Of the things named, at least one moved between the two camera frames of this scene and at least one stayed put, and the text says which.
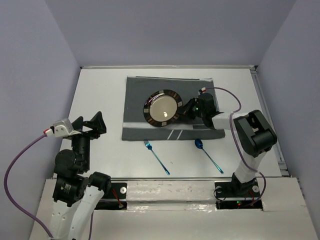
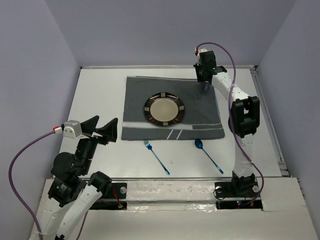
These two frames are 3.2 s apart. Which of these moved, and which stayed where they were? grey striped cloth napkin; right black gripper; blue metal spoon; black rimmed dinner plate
Moved: right black gripper
Stayed: grey striped cloth napkin; black rimmed dinner plate; blue metal spoon
